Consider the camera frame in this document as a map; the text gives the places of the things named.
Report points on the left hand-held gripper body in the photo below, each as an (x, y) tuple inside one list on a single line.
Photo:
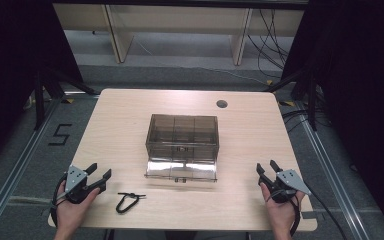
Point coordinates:
[(74, 178)]

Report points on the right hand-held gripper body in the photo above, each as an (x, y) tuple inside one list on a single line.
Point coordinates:
[(288, 185)]

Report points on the person's right hand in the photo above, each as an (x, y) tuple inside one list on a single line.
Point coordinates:
[(280, 210)]

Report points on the person's left hand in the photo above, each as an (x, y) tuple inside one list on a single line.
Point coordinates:
[(75, 210)]

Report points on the yellow black floor tape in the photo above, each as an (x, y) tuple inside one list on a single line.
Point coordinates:
[(287, 103), (67, 100), (269, 82)]

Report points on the black metal stand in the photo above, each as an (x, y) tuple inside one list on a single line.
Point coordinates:
[(311, 100), (40, 100)]

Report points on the transparent brown storage box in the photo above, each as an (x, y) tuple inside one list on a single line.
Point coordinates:
[(182, 143)]

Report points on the dark curtain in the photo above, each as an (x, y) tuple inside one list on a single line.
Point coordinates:
[(10, 66), (363, 83)]

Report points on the beige wooden shelf unit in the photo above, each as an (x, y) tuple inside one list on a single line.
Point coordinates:
[(123, 30)]

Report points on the metal floor rail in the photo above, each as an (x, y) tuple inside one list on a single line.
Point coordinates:
[(330, 173), (20, 163)]

